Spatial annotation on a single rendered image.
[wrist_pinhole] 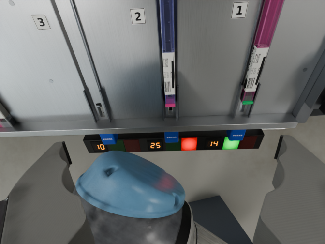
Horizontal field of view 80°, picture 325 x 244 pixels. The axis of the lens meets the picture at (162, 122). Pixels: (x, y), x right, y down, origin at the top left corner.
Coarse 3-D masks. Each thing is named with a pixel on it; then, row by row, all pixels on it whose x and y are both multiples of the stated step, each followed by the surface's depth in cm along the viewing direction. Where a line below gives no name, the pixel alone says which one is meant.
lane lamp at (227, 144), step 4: (224, 140) 37; (228, 140) 37; (224, 144) 37; (228, 144) 37; (232, 144) 37; (236, 144) 37; (224, 148) 38; (228, 148) 38; (232, 148) 38; (236, 148) 38
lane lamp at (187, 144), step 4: (184, 140) 37; (188, 140) 37; (192, 140) 37; (196, 140) 37; (184, 144) 38; (188, 144) 38; (192, 144) 38; (196, 144) 38; (184, 148) 38; (188, 148) 38; (192, 148) 38
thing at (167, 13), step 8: (160, 0) 20; (168, 0) 20; (160, 8) 20; (168, 8) 20; (168, 16) 21; (168, 24) 21; (168, 32) 22; (168, 40) 22; (168, 48) 23; (168, 96) 27
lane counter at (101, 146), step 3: (93, 141) 37; (96, 141) 37; (99, 141) 37; (93, 144) 38; (96, 144) 38; (99, 144) 38; (102, 144) 38; (105, 144) 38; (93, 147) 38; (96, 147) 38; (99, 147) 38; (102, 147) 38; (105, 147) 38; (96, 150) 39; (99, 150) 39; (102, 150) 39; (105, 150) 39; (108, 150) 39
